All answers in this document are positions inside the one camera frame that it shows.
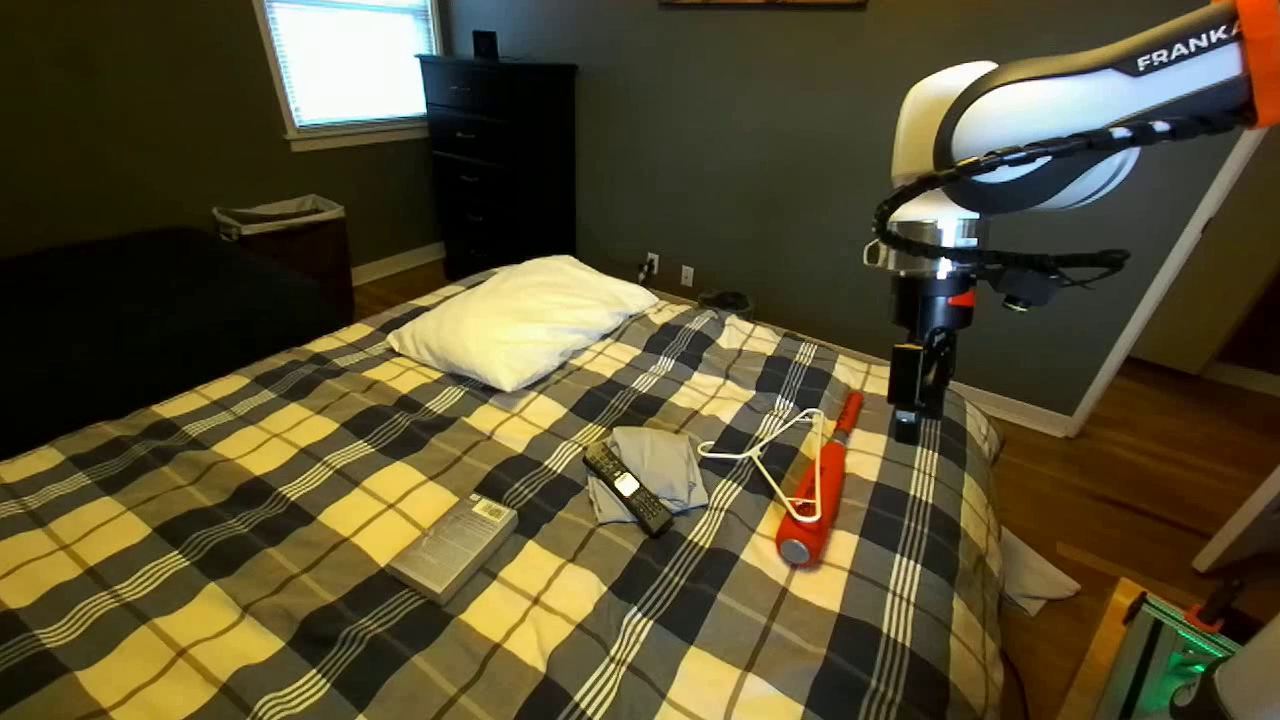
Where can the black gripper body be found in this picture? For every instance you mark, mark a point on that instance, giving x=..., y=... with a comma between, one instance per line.
x=934, y=317

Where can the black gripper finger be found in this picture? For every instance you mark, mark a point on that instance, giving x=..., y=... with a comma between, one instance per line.
x=906, y=425
x=939, y=405

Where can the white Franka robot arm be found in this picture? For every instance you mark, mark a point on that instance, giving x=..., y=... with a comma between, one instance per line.
x=1028, y=139

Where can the red toy baseball bat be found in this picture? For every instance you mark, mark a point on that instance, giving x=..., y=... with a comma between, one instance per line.
x=806, y=528

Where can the plaid bed cover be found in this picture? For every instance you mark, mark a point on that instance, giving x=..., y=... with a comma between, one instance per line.
x=227, y=554

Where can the grey folded cloth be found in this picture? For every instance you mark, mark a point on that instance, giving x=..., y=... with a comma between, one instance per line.
x=667, y=464

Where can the black remote control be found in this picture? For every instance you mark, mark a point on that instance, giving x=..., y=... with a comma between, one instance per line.
x=620, y=493

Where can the white pillow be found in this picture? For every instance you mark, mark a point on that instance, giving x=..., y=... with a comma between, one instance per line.
x=520, y=320

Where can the black tall dresser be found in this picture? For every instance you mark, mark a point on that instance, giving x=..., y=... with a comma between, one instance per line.
x=503, y=146

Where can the grey book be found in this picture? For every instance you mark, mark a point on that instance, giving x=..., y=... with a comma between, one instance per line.
x=453, y=546

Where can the brown laundry hamper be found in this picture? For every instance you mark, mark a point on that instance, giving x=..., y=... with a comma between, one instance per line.
x=304, y=232

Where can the black couch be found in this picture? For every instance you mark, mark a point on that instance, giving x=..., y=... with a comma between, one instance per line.
x=106, y=325

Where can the window with white frame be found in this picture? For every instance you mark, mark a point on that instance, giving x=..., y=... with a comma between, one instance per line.
x=349, y=71

